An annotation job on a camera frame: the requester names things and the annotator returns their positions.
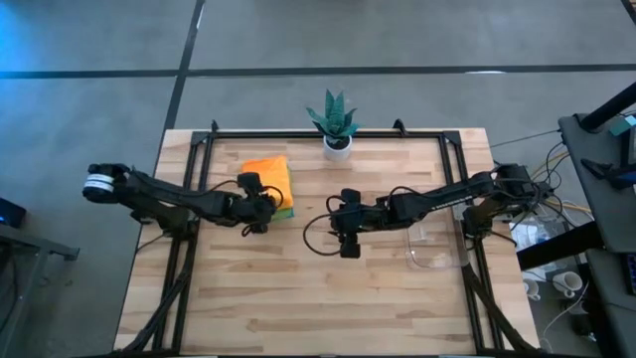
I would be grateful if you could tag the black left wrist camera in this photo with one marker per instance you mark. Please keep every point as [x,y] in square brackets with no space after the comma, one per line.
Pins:
[250,180]

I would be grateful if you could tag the teal object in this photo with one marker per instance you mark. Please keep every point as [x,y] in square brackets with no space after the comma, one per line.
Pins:
[623,124]

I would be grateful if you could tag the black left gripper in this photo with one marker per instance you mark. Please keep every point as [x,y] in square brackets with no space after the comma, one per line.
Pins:
[253,206]

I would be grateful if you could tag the black pole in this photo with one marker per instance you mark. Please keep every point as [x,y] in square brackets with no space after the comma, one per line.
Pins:
[611,107]

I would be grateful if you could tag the black desk device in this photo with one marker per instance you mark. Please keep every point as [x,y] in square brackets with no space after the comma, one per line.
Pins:
[608,171]

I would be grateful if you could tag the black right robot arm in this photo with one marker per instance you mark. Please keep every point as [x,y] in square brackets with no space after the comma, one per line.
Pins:
[447,199]

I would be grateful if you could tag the white mug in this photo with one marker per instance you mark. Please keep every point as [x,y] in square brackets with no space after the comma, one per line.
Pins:
[531,289]
[566,282]

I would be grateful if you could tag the dark grey desk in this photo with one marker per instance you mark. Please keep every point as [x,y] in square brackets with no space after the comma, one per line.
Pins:
[596,209]

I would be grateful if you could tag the clear plastic bag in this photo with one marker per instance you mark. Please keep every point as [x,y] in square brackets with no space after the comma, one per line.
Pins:
[531,233]

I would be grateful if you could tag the green snake plant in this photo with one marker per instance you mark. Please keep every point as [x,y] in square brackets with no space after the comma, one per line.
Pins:
[335,117]

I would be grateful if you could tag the black floor beam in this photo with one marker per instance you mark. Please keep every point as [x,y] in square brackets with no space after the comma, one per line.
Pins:
[561,246]

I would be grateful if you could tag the grey side desk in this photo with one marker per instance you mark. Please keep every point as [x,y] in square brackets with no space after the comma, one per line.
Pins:
[35,243]

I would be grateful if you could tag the clear plastic bin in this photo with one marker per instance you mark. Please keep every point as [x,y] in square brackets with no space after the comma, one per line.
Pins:
[437,248]

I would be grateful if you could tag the black aluminium rig frame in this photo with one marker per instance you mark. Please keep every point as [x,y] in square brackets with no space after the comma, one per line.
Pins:
[288,134]

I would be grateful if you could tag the white plant pot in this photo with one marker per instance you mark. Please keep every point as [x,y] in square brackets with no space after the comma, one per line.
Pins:
[338,155]

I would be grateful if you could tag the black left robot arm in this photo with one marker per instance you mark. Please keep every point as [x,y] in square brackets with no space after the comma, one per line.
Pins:
[164,199]

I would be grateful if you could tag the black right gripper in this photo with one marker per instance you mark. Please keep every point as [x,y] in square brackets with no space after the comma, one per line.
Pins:
[355,214]

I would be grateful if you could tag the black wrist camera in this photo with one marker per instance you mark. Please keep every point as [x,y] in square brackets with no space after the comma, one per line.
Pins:
[350,250]
[250,180]

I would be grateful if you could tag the black box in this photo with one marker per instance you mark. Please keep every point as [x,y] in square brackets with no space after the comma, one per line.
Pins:
[10,214]

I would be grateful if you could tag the orange microfiber towel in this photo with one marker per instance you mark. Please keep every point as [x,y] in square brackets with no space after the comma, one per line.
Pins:
[273,174]

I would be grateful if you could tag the lime microfiber towel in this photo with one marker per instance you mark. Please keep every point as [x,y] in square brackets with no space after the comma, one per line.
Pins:
[280,211]

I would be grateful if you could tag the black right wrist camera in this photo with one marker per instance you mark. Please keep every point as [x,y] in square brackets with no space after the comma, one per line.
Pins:
[350,250]

